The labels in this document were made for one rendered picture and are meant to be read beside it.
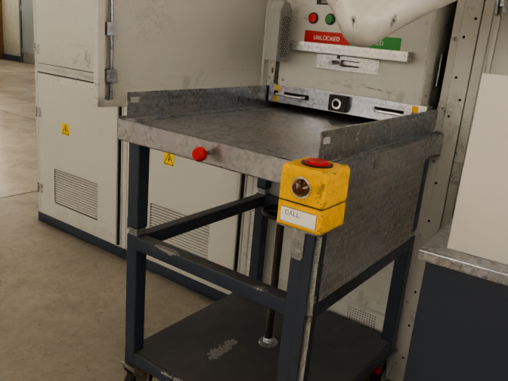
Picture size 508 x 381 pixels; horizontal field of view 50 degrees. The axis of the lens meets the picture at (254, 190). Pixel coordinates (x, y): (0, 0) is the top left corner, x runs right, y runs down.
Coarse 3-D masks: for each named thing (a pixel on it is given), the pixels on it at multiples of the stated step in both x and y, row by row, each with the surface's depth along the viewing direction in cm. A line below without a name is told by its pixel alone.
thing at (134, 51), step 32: (96, 0) 147; (128, 0) 154; (160, 0) 160; (192, 0) 167; (224, 0) 174; (256, 0) 181; (96, 32) 149; (128, 32) 157; (160, 32) 163; (192, 32) 170; (224, 32) 177; (256, 32) 185; (96, 64) 152; (128, 64) 160; (160, 64) 166; (192, 64) 173; (224, 64) 181; (256, 64) 189; (96, 96) 154
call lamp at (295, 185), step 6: (294, 180) 81; (300, 180) 80; (306, 180) 80; (294, 186) 80; (300, 186) 80; (306, 186) 80; (294, 192) 81; (300, 192) 80; (306, 192) 80; (300, 198) 81
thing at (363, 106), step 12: (276, 84) 179; (300, 96) 175; (312, 96) 172; (324, 96) 170; (348, 96) 165; (360, 96) 163; (324, 108) 170; (348, 108) 166; (360, 108) 163; (372, 108) 161; (384, 108) 159; (396, 108) 157; (420, 108) 153
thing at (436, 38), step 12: (444, 12) 152; (444, 24) 154; (432, 36) 149; (444, 36) 157; (432, 48) 151; (444, 48) 159; (432, 60) 153; (432, 72) 156; (432, 84) 158; (432, 96) 161
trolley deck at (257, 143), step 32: (128, 128) 136; (160, 128) 129; (192, 128) 133; (224, 128) 136; (256, 128) 141; (288, 128) 145; (320, 128) 149; (224, 160) 119; (256, 160) 114; (288, 160) 109; (352, 160) 113; (384, 160) 124; (416, 160) 142
